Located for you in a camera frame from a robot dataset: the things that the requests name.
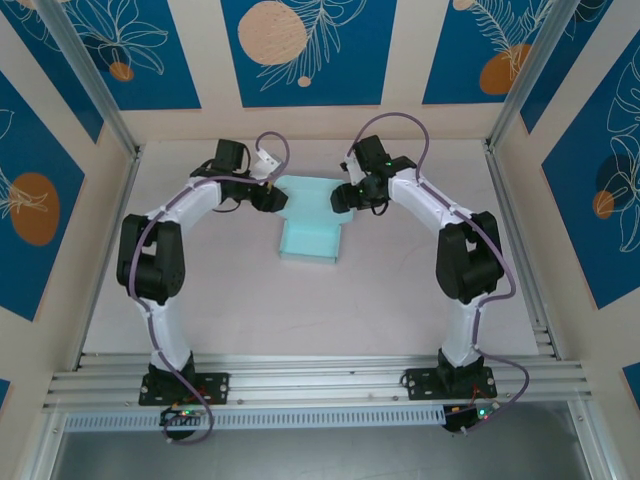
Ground light blue paper box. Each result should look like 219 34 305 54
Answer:
271 174 357 266

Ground grey metal panel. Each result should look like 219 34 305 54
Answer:
29 402 616 480

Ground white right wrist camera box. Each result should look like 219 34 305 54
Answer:
342 152 369 184

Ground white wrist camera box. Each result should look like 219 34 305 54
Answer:
342 152 369 184
249 148 281 180

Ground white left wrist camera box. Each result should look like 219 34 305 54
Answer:
249 148 281 180

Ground thin black left wrist wire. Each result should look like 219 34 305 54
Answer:
212 197 254 214

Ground aluminium side rail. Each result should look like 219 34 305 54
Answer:
72 144 146 374
482 139 561 361

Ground aluminium frame post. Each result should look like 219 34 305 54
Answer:
34 0 146 159
487 0 576 154

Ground aluminium mounting rail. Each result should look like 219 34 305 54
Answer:
42 353 594 414

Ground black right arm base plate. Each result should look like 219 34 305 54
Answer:
403 367 499 402

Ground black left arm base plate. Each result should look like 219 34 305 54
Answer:
138 372 232 407

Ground grey slotted cable duct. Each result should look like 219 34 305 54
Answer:
63 405 449 432

